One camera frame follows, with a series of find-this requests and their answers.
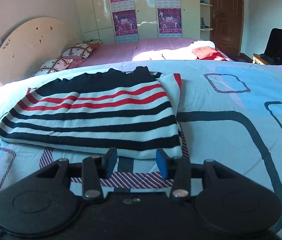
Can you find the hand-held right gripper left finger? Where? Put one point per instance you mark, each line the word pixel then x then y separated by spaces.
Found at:
pixel 111 162

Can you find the black chair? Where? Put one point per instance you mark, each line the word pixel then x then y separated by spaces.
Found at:
pixel 279 45

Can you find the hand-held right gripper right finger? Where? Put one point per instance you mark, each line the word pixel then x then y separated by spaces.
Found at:
pixel 163 163

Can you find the cream glossy wardrobe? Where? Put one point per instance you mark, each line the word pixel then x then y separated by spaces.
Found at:
pixel 146 12

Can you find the striped knit sweater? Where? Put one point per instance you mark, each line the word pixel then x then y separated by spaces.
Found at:
pixel 93 115

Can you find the pink bed sheet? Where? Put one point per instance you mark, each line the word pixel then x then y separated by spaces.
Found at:
pixel 121 50

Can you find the bedside books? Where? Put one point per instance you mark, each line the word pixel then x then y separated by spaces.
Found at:
pixel 94 40

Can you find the red and white clothes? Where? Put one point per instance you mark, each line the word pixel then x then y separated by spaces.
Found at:
pixel 206 52

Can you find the brown wooden door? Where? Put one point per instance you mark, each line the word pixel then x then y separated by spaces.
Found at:
pixel 227 17

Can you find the cream rounded headboard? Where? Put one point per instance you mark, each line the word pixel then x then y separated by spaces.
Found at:
pixel 31 45

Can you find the heart patterned pillow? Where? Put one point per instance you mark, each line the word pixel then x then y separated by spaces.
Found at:
pixel 79 50
pixel 53 66

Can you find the dark shelf items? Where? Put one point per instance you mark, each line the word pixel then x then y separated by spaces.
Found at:
pixel 204 23

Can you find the light blue patterned quilt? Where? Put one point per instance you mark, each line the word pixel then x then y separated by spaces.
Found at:
pixel 231 142

